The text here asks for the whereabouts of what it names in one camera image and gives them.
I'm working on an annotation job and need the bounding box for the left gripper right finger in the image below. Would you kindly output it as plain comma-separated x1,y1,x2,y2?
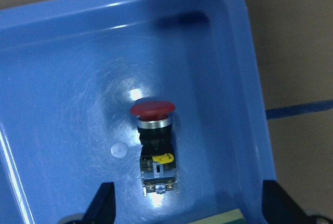
262,180,307,223

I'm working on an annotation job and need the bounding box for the blue plastic tray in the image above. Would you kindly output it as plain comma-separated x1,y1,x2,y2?
1,0,275,223

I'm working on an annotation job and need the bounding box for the red emergency stop button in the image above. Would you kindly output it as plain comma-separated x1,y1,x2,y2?
130,101,177,196

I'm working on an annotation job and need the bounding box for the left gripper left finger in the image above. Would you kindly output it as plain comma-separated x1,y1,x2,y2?
82,182,116,224

